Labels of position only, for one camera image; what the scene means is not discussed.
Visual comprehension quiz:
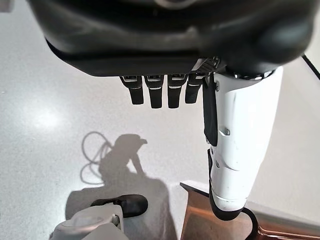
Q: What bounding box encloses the left five-finger robot hand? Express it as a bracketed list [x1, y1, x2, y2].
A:
[27, 0, 315, 222]

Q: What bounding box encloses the black curved cable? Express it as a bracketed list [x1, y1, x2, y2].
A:
[241, 206, 260, 240]

